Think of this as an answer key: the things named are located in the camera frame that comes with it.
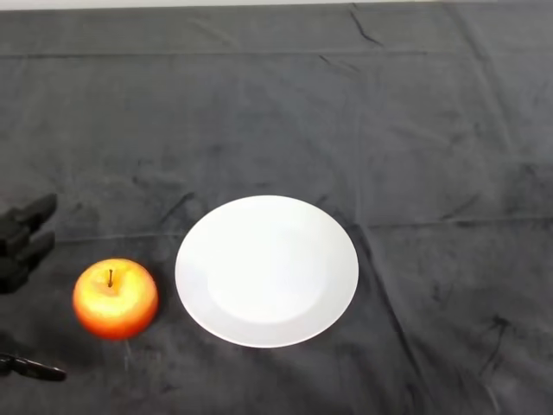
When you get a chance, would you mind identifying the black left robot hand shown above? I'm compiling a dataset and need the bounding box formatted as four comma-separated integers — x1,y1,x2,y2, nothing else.
0,193,68,382

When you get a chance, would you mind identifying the red yellow apple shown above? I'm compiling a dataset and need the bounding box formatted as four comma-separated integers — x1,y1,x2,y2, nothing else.
72,258,160,342

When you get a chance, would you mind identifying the white round plate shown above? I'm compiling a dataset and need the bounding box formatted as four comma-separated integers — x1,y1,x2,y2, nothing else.
174,195,360,348

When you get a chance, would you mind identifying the black velvet table cloth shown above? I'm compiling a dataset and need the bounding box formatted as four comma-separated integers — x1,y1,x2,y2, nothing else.
0,1,553,415

